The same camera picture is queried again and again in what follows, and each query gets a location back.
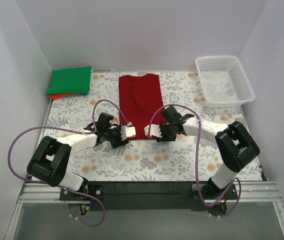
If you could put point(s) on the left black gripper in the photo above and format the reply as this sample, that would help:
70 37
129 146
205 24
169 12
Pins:
118 133

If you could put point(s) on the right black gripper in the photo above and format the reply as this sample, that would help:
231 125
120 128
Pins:
163 131

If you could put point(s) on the red t-shirt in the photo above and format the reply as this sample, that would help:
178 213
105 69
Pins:
139 98

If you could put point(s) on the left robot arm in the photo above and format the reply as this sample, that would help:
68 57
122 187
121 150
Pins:
50 160

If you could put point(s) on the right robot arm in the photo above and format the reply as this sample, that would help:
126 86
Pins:
236 146

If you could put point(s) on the floral patterned table mat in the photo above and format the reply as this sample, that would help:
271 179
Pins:
140 160

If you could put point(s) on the teal folded t-shirt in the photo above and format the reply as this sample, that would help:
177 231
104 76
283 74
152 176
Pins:
80 95

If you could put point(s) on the green folded t-shirt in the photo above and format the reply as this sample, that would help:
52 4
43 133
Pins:
74 80

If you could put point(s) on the white plastic basket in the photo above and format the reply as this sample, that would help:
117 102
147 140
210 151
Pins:
224 81

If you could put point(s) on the orange folded t-shirt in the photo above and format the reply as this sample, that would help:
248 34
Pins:
61 95

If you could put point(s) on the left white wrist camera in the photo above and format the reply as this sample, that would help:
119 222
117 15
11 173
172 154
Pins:
127 132

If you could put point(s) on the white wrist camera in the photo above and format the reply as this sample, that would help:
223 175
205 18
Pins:
152 131
127 132

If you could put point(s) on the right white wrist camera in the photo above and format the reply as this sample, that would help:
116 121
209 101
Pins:
152 131

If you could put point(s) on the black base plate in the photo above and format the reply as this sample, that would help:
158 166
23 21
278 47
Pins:
146 195

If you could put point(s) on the aluminium rail frame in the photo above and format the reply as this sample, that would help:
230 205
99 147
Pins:
255 212

